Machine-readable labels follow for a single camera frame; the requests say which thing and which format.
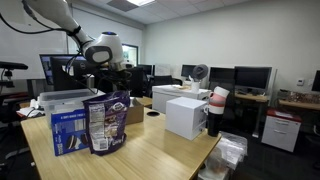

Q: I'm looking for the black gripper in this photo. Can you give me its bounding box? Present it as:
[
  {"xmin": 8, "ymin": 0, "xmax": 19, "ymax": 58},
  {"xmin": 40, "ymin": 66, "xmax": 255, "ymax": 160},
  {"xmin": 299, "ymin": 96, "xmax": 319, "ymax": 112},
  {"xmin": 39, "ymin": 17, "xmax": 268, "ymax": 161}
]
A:
[{"xmin": 94, "ymin": 68, "xmax": 133, "ymax": 94}]

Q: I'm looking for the brown cardboard shipping box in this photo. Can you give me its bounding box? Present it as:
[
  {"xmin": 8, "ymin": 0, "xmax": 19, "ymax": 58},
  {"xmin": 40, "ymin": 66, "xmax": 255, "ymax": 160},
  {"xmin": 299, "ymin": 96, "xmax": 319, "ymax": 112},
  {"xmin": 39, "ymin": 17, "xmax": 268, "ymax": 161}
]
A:
[{"xmin": 125, "ymin": 96, "xmax": 145, "ymax": 126}]

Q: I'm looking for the white cardboard file box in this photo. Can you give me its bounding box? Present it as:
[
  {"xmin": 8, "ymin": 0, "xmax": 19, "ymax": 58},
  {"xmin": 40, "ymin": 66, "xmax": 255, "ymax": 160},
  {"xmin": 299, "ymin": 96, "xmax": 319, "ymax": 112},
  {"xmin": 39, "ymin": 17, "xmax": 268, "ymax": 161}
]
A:
[{"xmin": 151, "ymin": 84, "xmax": 212, "ymax": 114}]

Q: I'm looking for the blue Oreo cookie box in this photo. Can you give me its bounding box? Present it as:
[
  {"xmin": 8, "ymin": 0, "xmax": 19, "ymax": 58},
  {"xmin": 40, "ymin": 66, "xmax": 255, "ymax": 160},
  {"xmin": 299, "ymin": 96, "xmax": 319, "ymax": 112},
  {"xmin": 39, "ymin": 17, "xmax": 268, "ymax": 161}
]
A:
[{"xmin": 50, "ymin": 108, "xmax": 90, "ymax": 157}]

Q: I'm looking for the white cube box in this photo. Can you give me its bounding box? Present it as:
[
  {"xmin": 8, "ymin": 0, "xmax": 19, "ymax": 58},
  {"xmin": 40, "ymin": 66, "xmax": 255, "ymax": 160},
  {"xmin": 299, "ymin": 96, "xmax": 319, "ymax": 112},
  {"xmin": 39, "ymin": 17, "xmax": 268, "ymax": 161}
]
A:
[{"xmin": 165, "ymin": 96, "xmax": 208, "ymax": 141}]

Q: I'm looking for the black monitor with silver stand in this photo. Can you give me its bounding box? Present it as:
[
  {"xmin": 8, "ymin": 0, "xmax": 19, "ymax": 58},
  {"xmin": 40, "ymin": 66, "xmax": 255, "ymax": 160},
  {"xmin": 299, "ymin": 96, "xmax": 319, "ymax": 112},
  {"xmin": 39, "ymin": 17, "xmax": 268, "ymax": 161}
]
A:
[{"xmin": 126, "ymin": 66, "xmax": 145, "ymax": 98}]

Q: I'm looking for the dark framed window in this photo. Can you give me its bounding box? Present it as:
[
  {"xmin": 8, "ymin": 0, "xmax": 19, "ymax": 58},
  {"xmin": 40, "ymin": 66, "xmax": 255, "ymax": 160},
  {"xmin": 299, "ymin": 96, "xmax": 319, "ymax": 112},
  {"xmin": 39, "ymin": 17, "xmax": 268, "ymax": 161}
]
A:
[{"xmin": 121, "ymin": 43, "xmax": 139, "ymax": 67}]

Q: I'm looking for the small black monitor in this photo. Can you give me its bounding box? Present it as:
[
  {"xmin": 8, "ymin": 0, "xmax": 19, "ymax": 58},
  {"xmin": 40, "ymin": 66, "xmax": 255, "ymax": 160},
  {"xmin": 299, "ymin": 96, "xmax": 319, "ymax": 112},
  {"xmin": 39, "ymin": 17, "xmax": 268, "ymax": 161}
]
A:
[
  {"xmin": 180, "ymin": 64, "xmax": 198, "ymax": 78},
  {"xmin": 137, "ymin": 63, "xmax": 154, "ymax": 76}
]

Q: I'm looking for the low wooden side desk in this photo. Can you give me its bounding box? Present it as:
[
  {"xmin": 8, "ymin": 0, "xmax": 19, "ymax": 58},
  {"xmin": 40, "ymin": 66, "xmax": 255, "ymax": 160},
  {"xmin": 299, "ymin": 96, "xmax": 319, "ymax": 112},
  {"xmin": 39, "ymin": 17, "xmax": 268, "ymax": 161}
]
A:
[{"xmin": 134, "ymin": 96, "xmax": 154, "ymax": 109}]

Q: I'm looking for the purple mini eggs bag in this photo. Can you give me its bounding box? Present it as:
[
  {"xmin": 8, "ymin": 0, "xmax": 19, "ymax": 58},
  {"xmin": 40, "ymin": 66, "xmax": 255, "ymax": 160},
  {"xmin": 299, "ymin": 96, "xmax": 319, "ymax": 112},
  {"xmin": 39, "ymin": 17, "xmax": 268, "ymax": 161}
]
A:
[{"xmin": 82, "ymin": 90, "xmax": 132, "ymax": 157}]

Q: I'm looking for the black office chair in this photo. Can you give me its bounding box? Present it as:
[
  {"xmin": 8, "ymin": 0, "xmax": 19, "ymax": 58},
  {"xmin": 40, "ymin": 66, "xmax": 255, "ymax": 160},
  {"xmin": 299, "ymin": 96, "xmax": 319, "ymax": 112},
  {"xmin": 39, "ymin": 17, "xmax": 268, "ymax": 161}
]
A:
[{"xmin": 146, "ymin": 75, "xmax": 184, "ymax": 98}]

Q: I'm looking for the black Dell monitor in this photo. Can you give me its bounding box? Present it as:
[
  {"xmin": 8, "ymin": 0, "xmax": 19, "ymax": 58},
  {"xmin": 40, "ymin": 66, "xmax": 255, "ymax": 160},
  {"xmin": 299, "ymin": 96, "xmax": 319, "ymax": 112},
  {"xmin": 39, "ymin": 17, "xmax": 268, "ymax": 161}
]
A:
[{"xmin": 49, "ymin": 56, "xmax": 99, "ymax": 92}]

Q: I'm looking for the clear plastic storage bin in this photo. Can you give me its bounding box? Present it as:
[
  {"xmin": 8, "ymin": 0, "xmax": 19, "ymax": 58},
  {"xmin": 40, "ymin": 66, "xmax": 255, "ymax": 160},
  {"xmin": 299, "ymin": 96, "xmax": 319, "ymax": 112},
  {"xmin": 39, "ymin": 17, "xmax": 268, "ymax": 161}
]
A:
[{"xmin": 38, "ymin": 88, "xmax": 105, "ymax": 128}]

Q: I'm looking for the monitor with blue screen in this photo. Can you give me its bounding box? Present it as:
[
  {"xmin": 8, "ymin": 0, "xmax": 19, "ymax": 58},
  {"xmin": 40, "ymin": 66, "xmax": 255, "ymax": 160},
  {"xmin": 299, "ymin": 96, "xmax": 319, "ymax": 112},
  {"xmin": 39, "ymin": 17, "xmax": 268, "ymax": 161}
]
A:
[{"xmin": 39, "ymin": 53, "xmax": 68, "ymax": 86}]

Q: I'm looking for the grey ceiling vent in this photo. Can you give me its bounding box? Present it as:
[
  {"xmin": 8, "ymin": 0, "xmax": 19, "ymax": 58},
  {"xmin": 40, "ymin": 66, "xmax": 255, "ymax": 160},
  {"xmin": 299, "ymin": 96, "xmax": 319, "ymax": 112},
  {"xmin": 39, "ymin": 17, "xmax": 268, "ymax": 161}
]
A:
[{"xmin": 106, "ymin": 0, "xmax": 139, "ymax": 13}]

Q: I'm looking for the white mug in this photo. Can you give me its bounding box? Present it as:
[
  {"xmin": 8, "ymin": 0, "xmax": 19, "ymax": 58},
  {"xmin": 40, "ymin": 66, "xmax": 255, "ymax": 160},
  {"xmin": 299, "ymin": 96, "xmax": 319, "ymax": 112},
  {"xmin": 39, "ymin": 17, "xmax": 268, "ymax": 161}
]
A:
[{"xmin": 190, "ymin": 81, "xmax": 201, "ymax": 94}]

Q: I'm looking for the ceiling light panel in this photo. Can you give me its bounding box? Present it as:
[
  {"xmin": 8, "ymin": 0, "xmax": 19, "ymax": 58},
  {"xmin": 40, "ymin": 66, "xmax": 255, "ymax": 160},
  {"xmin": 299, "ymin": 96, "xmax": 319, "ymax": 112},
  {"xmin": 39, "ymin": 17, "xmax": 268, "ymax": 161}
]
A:
[{"xmin": 126, "ymin": 0, "xmax": 156, "ymax": 7}]

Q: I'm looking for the grey round desk fan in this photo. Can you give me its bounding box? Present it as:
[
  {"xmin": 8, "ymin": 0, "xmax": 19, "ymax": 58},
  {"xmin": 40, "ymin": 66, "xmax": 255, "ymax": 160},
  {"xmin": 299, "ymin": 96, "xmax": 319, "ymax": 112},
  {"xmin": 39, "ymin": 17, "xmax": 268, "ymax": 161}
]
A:
[{"xmin": 192, "ymin": 63, "xmax": 210, "ymax": 81}]

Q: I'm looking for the white papers pile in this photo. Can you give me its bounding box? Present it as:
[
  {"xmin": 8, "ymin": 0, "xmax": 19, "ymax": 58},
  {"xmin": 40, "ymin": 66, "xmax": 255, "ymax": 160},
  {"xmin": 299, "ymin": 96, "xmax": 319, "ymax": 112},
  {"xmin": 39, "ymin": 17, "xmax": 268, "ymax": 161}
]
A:
[{"xmin": 16, "ymin": 98, "xmax": 46, "ymax": 119}]

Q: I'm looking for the pink cup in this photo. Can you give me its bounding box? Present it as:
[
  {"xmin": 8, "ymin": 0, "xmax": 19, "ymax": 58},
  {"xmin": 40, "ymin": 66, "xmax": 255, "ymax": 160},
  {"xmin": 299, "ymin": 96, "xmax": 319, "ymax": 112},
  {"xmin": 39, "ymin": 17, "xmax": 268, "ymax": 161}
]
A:
[{"xmin": 208, "ymin": 92, "xmax": 228, "ymax": 105}]

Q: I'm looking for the white cup with red band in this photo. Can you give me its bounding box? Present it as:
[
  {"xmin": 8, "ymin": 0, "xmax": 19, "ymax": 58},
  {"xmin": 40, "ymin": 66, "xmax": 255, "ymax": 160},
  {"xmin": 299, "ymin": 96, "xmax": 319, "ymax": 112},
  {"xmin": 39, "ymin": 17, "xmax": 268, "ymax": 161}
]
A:
[{"xmin": 208, "ymin": 101, "xmax": 226, "ymax": 115}]

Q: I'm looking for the plain white cup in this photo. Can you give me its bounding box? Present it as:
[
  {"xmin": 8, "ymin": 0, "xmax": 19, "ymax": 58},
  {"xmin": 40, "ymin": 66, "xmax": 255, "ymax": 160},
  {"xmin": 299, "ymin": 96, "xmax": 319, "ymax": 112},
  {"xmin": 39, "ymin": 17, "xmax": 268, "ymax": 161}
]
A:
[{"xmin": 213, "ymin": 85, "xmax": 231, "ymax": 98}]

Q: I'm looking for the black tall cup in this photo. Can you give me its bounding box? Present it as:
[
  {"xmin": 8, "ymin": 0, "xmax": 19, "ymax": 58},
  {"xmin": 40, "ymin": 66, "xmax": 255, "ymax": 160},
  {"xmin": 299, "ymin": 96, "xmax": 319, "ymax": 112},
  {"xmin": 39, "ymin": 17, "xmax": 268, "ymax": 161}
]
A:
[{"xmin": 207, "ymin": 111, "xmax": 223, "ymax": 138}]

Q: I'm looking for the clear plastic bag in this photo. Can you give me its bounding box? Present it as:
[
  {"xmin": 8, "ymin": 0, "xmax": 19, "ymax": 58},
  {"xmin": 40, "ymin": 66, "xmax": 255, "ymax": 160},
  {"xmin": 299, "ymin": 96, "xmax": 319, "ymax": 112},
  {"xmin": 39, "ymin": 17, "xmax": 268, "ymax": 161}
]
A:
[{"xmin": 198, "ymin": 130, "xmax": 249, "ymax": 180}]

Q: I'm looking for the wide black desktop monitor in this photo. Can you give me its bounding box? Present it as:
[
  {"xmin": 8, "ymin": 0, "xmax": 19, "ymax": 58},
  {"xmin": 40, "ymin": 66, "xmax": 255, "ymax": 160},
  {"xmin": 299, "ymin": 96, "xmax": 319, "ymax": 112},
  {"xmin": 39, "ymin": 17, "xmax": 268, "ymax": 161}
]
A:
[{"xmin": 233, "ymin": 65, "xmax": 273, "ymax": 90}]

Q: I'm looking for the wooden office desk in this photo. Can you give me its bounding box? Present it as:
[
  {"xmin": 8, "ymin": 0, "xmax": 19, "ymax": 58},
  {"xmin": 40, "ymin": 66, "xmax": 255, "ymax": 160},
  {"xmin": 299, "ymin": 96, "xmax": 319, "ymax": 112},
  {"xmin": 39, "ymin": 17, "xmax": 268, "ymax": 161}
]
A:
[
  {"xmin": 278, "ymin": 98, "xmax": 320, "ymax": 112},
  {"xmin": 234, "ymin": 93, "xmax": 270, "ymax": 139}
]

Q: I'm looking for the white cabinet with red top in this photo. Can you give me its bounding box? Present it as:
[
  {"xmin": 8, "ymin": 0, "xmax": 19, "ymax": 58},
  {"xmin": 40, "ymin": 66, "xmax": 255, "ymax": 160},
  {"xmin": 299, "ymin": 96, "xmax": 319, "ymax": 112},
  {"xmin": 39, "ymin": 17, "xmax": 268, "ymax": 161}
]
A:
[{"xmin": 261, "ymin": 109, "xmax": 303, "ymax": 153}]

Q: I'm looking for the brown patterned snack tray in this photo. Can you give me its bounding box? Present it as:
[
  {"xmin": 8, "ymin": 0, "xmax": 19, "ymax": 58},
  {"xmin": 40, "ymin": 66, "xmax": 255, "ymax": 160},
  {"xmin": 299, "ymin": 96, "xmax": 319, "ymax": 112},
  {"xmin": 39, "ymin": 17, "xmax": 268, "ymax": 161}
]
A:
[{"xmin": 286, "ymin": 91, "xmax": 320, "ymax": 104}]

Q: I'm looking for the black camera on stand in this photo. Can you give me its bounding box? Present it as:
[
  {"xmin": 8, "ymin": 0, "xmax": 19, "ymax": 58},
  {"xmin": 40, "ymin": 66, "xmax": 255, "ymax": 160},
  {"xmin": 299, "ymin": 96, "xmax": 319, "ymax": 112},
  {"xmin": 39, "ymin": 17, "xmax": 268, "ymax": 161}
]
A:
[{"xmin": 0, "ymin": 61, "xmax": 29, "ymax": 89}]

